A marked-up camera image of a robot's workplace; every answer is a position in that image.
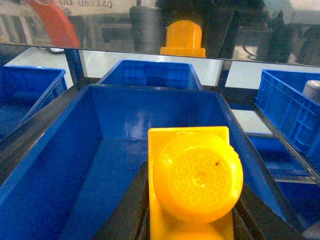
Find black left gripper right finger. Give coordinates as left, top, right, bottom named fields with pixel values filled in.
left=232, top=184, right=265, bottom=240

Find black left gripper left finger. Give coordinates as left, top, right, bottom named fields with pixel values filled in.
left=93, top=162, right=150, bottom=240

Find yellow two-stud toy block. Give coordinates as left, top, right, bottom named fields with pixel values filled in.
left=148, top=126, right=244, bottom=240

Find blue ribbed crate right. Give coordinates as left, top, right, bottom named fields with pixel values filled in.
left=254, top=69, right=320, bottom=161

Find blue bin behind target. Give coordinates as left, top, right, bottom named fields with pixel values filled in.
left=97, top=59, right=204, bottom=91

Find grey cylinder in crate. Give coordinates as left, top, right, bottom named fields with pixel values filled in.
left=302, top=79, right=320, bottom=103

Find blue bin far left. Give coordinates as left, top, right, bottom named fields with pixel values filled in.
left=0, top=65, right=67, bottom=139

